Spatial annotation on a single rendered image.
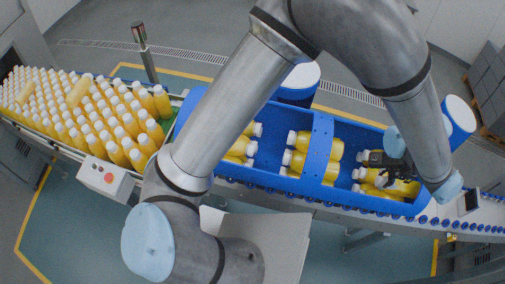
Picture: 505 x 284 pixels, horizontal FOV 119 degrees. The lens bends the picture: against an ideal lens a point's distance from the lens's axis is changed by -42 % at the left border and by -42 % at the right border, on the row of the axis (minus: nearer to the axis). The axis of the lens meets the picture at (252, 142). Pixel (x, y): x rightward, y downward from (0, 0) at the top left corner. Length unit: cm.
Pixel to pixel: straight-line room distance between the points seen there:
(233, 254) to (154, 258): 15
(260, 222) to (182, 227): 19
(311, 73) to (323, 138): 53
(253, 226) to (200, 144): 23
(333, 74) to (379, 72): 266
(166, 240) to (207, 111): 19
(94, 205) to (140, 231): 188
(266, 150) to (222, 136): 63
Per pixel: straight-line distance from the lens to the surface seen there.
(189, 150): 40
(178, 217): 40
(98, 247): 215
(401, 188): 91
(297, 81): 115
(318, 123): 76
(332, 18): 24
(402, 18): 25
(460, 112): 164
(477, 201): 129
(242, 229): 55
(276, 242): 48
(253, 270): 46
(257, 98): 35
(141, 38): 124
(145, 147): 96
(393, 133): 57
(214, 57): 291
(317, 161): 73
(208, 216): 70
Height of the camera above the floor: 182
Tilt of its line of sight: 58 degrees down
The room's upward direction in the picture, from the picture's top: 4 degrees clockwise
